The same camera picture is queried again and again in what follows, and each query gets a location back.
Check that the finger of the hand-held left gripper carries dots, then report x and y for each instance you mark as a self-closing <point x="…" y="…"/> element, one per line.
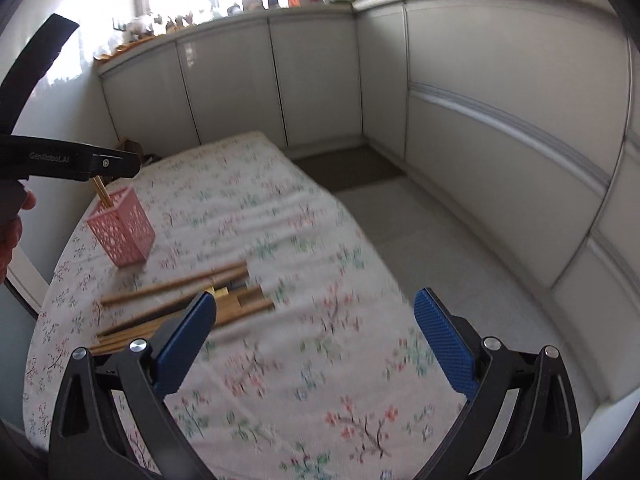
<point x="112" y="162"/>

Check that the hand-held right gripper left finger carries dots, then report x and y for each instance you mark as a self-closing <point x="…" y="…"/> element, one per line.
<point x="185" y="345"/>

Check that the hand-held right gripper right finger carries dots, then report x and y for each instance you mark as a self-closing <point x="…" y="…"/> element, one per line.
<point x="445" y="345"/>

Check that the wooden chopstick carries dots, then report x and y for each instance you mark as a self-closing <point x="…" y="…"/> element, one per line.
<point x="250" y="310"/>
<point x="175" y="284"/>
<point x="251" y="296"/>
<point x="102" y="192"/>

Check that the dark chopstick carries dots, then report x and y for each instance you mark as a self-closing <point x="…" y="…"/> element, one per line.
<point x="160" y="307"/>

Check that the pink perforated utensil holder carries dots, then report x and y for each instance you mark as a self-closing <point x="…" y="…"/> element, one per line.
<point x="122" y="232"/>

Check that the person's left hand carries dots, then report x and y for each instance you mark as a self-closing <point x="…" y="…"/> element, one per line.
<point x="10" y="250"/>

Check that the cardboard box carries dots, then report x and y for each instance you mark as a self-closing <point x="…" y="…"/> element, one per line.
<point x="131" y="149"/>

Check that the floral tablecloth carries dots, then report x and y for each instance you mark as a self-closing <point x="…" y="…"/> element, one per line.
<point x="310" y="270"/>

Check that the row of small ornaments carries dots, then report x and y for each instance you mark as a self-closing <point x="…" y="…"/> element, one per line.
<point x="165" y="22"/>

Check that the dark floor mat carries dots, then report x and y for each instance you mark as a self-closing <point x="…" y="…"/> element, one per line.
<point x="345" y="167"/>

